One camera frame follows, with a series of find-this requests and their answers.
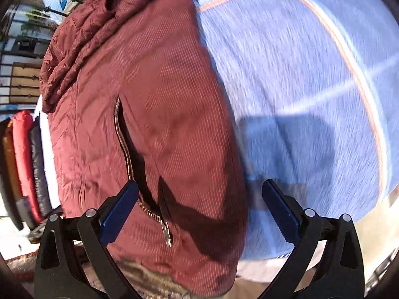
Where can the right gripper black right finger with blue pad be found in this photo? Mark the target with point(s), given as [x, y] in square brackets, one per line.
[340, 271]

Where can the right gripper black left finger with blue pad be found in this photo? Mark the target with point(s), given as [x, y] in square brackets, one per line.
[59, 273]

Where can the maroon zip-up jacket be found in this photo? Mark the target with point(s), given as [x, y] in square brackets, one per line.
[131, 94]

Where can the dark grey quilted jacket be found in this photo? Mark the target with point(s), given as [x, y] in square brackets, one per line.
[40, 182]

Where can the brown folded jacket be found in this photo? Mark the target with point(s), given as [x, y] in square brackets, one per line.
[9, 152]

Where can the red folded puffer jacket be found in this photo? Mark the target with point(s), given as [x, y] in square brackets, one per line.
[21, 124]

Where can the blue plaid bed sheet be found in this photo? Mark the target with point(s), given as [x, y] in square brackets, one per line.
[313, 87]

